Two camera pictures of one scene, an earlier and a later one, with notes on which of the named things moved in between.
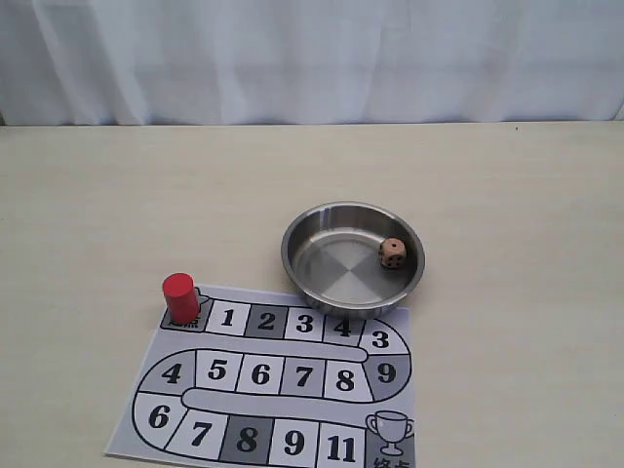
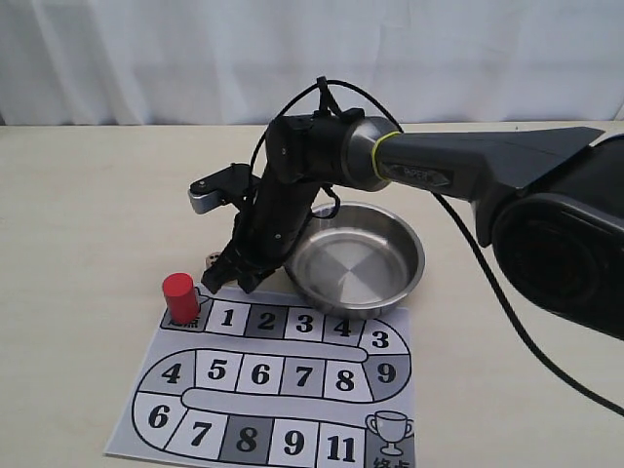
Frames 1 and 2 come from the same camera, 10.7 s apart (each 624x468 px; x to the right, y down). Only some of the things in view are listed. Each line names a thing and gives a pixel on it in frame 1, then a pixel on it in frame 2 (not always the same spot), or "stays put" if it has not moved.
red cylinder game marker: x=180 y=292 stays put
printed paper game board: x=258 y=382 stays put
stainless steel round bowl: x=352 y=260 stays put
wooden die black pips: x=392 y=252 → x=211 y=258
